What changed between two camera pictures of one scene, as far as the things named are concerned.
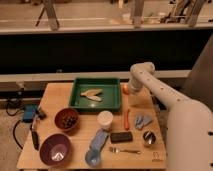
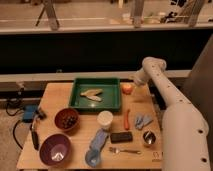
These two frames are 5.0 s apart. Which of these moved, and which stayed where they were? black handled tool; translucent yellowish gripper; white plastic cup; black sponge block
Moved: translucent yellowish gripper
Stayed: black handled tool; black sponge block; white plastic cup
